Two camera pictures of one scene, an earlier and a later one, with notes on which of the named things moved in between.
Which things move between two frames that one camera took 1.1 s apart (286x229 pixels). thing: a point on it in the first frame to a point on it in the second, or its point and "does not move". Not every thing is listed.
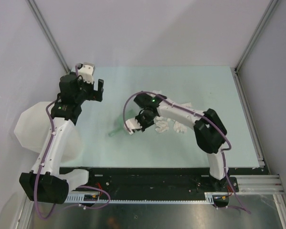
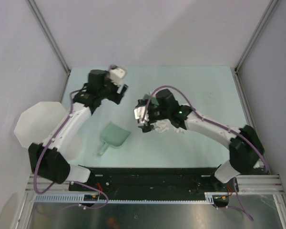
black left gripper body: x=86 y=91 to x=110 y=92
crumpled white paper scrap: x=178 y=127 does not move
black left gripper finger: x=99 y=96 to x=123 y=91
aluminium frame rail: x=259 y=184 does not move
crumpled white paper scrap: x=161 y=123 does not move
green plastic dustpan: x=127 y=115 to x=113 y=134
